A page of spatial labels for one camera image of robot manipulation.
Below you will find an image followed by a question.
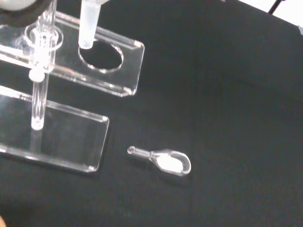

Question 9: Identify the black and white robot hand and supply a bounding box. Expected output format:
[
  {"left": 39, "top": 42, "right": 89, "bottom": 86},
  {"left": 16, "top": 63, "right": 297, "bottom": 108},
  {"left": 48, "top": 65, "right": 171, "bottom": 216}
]
[{"left": 0, "top": 0, "right": 48, "bottom": 27}]

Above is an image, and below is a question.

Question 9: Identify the clear acrylic funnel stand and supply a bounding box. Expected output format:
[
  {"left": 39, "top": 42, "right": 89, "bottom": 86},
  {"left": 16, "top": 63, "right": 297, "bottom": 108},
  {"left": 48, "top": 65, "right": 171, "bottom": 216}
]
[{"left": 0, "top": 0, "right": 145, "bottom": 175}]

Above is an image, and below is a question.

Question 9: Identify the black bench cloth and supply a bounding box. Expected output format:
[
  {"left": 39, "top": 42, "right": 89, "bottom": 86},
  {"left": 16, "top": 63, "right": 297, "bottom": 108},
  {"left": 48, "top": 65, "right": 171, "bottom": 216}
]
[{"left": 0, "top": 0, "right": 303, "bottom": 227}]

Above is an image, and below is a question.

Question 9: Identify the black tripod leg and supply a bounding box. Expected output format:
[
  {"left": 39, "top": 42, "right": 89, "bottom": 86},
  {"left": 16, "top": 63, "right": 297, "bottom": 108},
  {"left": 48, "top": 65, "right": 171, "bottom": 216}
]
[{"left": 267, "top": 0, "right": 285, "bottom": 14}]

